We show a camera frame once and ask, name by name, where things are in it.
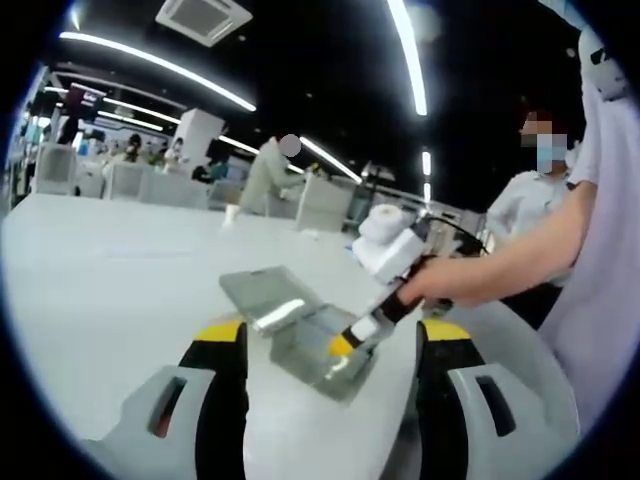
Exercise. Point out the grey transparent guide fixture box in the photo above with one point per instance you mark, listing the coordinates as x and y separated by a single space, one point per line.
305 350

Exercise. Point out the person's right hand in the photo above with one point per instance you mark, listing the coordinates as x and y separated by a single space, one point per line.
445 280

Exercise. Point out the white chest device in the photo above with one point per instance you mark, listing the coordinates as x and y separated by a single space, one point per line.
607 75

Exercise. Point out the ceiling air vent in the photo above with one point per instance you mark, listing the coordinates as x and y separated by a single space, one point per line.
202 17

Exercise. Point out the grey office chair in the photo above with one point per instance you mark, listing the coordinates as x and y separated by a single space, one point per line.
170 187

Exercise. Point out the grey chair back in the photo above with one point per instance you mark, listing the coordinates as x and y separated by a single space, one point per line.
325 200

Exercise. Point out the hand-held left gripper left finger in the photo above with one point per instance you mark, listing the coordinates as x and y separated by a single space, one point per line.
220 400

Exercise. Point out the white office chair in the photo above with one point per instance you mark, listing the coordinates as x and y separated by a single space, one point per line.
54 170

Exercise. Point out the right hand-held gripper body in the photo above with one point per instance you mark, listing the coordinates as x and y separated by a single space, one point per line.
395 250

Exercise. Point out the hanging dark display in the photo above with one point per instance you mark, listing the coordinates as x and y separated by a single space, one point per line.
85 98

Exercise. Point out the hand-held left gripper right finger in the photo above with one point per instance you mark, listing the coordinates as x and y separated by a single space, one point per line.
440 400

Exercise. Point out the white paper cup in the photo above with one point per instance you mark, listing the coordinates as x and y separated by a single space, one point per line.
230 216

